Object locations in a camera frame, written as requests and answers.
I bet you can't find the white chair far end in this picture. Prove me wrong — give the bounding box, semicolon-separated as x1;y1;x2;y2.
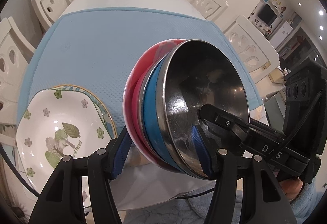
190;0;228;22

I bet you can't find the white chair near left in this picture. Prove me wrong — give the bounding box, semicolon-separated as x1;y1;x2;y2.
0;17;36;126

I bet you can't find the white refrigerator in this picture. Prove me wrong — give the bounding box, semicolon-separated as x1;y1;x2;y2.
269;21;293;49

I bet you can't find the white chair left side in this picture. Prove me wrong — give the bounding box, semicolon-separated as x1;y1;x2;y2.
31;0;71;31

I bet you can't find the pink ceramic bowl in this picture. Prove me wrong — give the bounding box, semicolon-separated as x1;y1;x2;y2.
122;39;185;168

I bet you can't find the large white chair right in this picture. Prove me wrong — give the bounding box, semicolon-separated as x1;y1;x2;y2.
224;16;280;83

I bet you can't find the person's right hand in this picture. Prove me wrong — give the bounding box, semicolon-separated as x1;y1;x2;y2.
279;178;304;201

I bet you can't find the blue steel bowl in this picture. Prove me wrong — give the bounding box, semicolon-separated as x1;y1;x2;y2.
139;40;249;179

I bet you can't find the white floral plate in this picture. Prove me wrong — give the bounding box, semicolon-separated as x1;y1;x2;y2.
16;89;117;193

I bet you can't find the wall television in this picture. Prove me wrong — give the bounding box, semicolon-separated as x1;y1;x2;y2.
257;4;277;27

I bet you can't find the blue rimmed plate underneath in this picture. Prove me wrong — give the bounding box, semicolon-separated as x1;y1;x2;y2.
52;84;118;139

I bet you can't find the light blue table mat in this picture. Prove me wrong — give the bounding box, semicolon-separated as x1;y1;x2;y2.
17;8;262;129

